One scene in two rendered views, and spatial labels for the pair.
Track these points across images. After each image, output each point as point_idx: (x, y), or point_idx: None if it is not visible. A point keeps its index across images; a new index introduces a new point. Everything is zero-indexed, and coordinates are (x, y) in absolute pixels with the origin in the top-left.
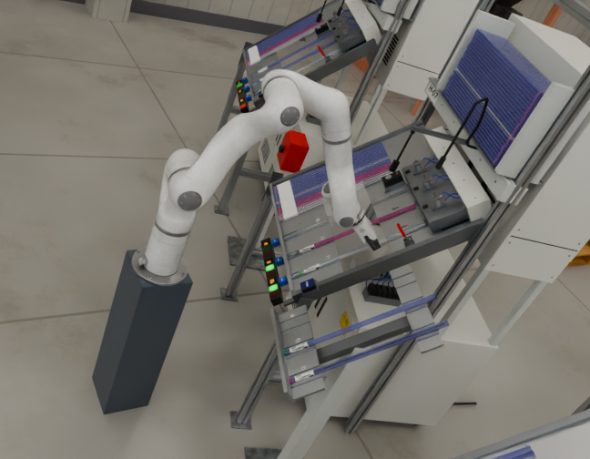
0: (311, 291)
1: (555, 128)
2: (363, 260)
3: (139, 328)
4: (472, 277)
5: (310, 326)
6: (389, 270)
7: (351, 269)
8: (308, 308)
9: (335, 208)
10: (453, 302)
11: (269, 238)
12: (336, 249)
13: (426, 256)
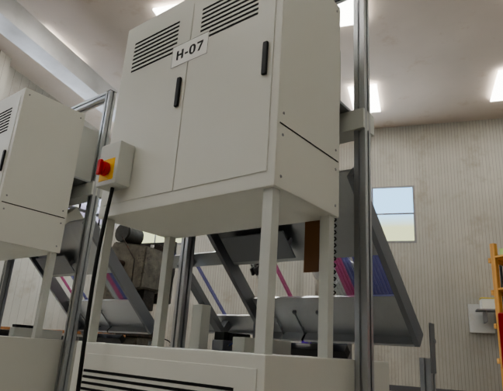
0: None
1: None
2: (282, 340)
3: None
4: (173, 257)
5: (234, 314)
6: (229, 276)
7: (251, 289)
8: (253, 329)
9: None
10: (168, 295)
11: (346, 345)
12: (278, 296)
13: (215, 250)
